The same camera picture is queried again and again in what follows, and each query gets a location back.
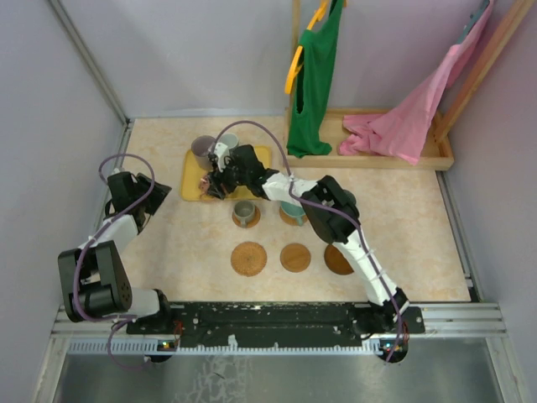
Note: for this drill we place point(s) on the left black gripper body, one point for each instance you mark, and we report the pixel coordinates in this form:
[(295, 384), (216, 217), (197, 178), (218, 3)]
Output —
[(151, 205)]

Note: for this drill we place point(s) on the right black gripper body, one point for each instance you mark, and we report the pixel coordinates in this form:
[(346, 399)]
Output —
[(229, 178)]

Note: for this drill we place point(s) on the small olive mug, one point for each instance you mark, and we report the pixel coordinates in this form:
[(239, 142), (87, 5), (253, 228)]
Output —
[(244, 210)]

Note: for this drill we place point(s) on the pink mug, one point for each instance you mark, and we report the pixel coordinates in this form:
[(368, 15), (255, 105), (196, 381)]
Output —
[(204, 184)]

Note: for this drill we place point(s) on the purple mug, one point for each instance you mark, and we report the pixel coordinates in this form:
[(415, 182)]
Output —
[(200, 148)]

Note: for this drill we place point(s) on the light wooden coaster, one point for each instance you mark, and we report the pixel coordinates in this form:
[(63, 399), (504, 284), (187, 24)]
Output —
[(249, 224)]

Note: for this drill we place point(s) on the teal mug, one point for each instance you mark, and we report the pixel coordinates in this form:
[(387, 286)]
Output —
[(292, 210)]

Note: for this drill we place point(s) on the large woven rattan coaster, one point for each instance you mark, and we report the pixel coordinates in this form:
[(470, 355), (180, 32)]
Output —
[(248, 259)]

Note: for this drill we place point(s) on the small orange wooden coaster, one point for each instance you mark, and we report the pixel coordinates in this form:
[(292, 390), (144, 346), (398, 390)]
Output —
[(295, 257)]

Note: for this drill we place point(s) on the large brown wooden coaster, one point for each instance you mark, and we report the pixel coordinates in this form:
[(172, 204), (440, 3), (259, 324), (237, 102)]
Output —
[(336, 262)]

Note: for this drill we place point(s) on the dark speckled grey mug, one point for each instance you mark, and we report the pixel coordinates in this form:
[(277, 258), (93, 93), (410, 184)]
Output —
[(351, 198)]

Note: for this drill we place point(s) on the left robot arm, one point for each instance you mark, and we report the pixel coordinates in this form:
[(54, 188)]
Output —
[(93, 280)]

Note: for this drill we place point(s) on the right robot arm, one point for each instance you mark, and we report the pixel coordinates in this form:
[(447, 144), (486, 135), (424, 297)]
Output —
[(332, 214)]

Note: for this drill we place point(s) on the grey-white mug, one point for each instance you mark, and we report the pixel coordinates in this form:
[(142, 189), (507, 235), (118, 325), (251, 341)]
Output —
[(230, 140)]

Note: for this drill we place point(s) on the yellow tray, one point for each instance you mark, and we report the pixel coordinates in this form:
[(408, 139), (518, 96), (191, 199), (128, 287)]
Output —
[(193, 173)]

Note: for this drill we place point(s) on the yellow hanger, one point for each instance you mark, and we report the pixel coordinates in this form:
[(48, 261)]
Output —
[(313, 57)]

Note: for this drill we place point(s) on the green shirt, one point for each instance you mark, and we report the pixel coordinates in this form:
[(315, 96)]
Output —
[(306, 116)]

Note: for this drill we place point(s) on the pink shirt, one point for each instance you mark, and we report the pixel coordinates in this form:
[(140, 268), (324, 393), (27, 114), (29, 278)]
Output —
[(402, 131)]

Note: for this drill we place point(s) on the wooden rack base tray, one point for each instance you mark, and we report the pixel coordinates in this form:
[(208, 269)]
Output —
[(436, 154)]

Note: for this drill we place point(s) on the grey hanger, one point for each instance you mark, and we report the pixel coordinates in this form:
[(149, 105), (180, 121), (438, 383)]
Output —
[(473, 19)]

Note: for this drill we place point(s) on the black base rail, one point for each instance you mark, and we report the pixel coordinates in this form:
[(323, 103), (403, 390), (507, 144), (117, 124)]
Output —
[(267, 325)]

